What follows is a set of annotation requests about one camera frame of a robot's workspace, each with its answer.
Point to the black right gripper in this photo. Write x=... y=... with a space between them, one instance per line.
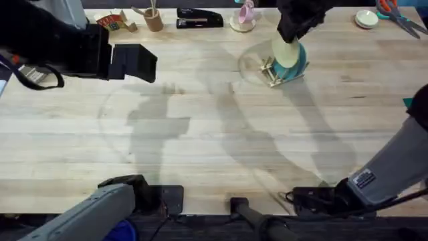
x=301 y=10

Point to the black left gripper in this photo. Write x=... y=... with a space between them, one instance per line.
x=83 y=50

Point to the cream plate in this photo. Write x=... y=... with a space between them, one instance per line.
x=286 y=53

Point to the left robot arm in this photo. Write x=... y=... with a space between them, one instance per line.
x=93 y=211

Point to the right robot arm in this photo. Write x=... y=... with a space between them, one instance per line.
x=394 y=164

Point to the small wooden peg rack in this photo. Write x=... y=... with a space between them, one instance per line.
x=272 y=75

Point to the teal plate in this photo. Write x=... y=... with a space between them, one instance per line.
x=296 y=67

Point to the red and yellow toy box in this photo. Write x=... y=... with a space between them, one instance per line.
x=115 y=21

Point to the brown cup with sticks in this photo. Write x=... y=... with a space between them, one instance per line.
x=154 y=19

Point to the pink cup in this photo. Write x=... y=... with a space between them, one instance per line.
x=246 y=12

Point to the round cup stand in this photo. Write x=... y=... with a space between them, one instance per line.
x=241 y=26

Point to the white round disc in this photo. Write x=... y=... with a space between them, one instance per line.
x=366 y=18

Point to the black stapler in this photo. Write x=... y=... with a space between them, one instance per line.
x=199 y=18

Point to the teal flat object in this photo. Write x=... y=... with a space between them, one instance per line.
x=408 y=102

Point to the black mounting plate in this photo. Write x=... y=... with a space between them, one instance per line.
x=172 y=199

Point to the blue round object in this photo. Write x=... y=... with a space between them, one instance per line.
x=122 y=231

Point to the black pole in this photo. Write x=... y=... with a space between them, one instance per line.
x=257 y=219

